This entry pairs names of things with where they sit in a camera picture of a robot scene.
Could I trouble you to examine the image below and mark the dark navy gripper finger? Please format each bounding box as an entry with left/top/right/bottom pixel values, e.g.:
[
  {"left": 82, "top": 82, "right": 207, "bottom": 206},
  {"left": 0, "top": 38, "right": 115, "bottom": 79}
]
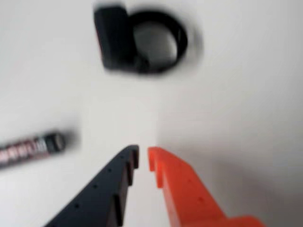
[{"left": 44, "top": 145, "right": 140, "bottom": 227}]

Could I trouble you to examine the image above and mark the black AAA battery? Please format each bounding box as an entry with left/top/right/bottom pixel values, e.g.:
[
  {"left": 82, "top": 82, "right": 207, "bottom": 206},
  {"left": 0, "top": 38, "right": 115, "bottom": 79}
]
[{"left": 0, "top": 129, "right": 67, "bottom": 170}]

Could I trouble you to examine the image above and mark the black plastic ring clamp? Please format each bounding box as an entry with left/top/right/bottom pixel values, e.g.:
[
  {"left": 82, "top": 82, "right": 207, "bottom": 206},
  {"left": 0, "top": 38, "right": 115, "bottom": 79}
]
[{"left": 93, "top": 3, "right": 190, "bottom": 75}]

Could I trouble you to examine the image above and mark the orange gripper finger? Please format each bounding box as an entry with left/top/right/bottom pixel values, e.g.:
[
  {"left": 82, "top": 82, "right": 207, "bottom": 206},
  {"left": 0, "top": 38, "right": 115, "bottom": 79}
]
[{"left": 147, "top": 146, "right": 266, "bottom": 227}]

